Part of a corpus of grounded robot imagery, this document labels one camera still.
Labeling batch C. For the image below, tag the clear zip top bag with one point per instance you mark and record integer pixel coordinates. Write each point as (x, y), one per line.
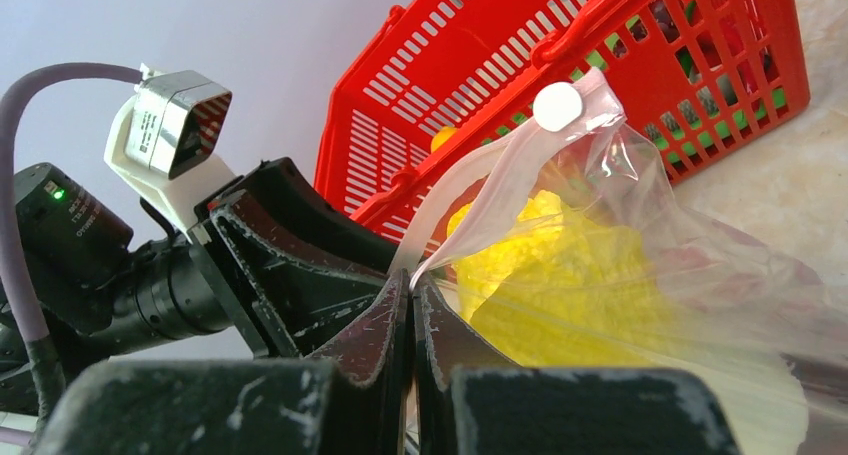
(758, 326)

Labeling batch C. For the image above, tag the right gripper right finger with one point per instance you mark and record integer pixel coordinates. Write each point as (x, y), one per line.
(444, 342)

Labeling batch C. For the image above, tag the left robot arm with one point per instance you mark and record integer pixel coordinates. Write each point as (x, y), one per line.
(100, 297)

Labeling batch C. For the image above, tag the white zipper slider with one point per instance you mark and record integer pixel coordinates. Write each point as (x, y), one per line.
(557, 105)

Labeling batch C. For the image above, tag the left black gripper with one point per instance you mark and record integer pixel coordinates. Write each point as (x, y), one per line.
(289, 270)

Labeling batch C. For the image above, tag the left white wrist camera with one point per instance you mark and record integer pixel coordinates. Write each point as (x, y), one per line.
(162, 140)

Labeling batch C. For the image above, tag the red plastic shopping basket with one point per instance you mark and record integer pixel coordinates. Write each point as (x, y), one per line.
(701, 78)

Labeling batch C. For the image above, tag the yellow toy corn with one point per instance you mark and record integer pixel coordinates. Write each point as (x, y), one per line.
(564, 290)

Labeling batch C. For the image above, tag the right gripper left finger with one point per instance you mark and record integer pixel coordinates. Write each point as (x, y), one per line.
(363, 408)

